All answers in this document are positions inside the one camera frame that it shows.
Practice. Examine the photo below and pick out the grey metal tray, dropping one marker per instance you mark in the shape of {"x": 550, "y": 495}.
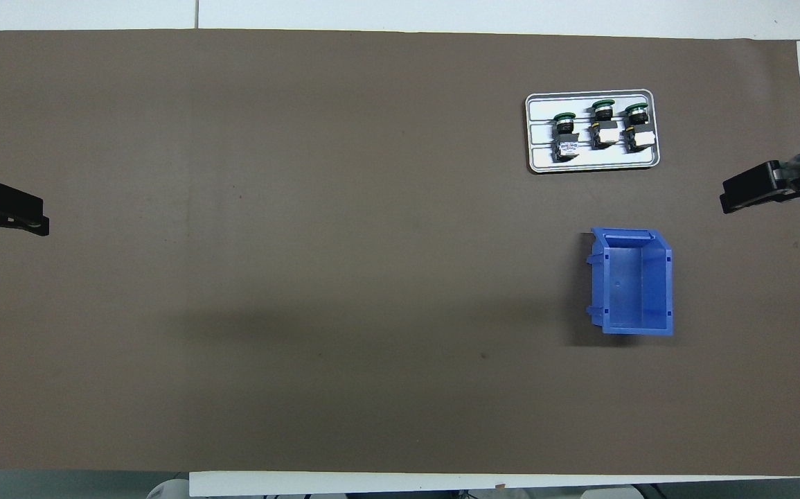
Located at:
{"x": 545, "y": 159}

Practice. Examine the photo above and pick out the green push button grey block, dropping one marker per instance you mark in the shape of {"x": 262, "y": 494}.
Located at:
{"x": 566, "y": 145}

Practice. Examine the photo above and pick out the brown table mat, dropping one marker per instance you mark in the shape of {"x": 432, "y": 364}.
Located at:
{"x": 303, "y": 277}

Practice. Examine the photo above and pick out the green push button white block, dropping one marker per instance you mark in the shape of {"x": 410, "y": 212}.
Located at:
{"x": 605, "y": 135}
{"x": 641, "y": 141}

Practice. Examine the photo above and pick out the blue plastic bin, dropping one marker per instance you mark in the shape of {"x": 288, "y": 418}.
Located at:
{"x": 632, "y": 291}

